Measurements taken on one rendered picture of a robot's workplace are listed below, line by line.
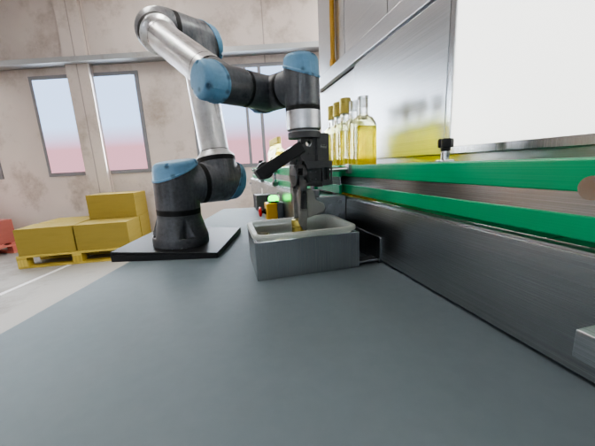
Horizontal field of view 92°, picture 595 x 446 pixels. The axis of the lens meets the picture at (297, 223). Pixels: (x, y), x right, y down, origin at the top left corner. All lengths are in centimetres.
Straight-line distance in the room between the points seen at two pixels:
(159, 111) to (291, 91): 392
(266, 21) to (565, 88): 400
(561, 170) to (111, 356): 56
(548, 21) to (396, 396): 58
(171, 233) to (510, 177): 72
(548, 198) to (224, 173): 72
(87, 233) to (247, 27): 312
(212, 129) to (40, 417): 73
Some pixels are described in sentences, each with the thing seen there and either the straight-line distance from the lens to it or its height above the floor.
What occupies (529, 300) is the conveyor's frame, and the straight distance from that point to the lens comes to 43.
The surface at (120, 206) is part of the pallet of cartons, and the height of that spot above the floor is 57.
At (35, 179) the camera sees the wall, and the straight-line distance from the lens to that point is 551.
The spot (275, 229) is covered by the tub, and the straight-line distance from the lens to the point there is 72.
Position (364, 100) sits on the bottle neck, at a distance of 83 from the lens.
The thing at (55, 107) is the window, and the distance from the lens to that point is 524.
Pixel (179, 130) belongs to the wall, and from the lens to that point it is 437.
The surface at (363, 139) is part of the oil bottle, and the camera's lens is 80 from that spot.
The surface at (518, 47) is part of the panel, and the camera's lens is 68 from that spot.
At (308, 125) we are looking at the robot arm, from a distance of 62.
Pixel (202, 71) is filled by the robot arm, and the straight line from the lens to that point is 62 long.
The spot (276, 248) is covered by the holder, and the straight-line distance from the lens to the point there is 57.
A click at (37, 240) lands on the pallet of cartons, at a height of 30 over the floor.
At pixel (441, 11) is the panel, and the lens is 85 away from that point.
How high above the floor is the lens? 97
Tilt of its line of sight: 12 degrees down
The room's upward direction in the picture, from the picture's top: 3 degrees counter-clockwise
